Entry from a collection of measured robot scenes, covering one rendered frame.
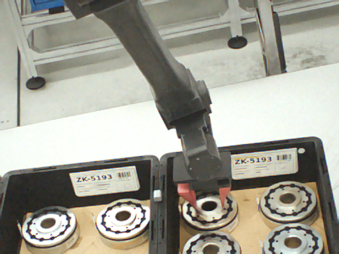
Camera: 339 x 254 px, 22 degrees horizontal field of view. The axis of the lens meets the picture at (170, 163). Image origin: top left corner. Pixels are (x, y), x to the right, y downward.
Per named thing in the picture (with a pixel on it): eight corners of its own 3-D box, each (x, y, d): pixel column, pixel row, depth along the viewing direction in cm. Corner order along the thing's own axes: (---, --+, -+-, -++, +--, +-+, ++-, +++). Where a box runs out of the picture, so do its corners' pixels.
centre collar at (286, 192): (273, 192, 161) (273, 189, 160) (300, 190, 160) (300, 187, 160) (275, 210, 157) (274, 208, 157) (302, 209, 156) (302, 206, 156)
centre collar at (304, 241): (279, 234, 152) (278, 231, 152) (307, 233, 152) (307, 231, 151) (279, 255, 149) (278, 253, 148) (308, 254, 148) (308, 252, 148)
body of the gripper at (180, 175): (232, 183, 152) (227, 151, 147) (174, 188, 153) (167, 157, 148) (231, 158, 156) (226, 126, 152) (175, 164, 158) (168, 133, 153)
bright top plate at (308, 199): (259, 185, 163) (259, 183, 163) (314, 181, 162) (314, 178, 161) (261, 223, 156) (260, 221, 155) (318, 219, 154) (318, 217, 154)
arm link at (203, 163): (201, 74, 143) (153, 94, 144) (212, 116, 134) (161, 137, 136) (224, 126, 151) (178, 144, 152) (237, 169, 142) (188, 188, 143)
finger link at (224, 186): (235, 216, 157) (229, 178, 151) (195, 220, 158) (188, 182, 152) (234, 190, 162) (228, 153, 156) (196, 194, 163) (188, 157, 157)
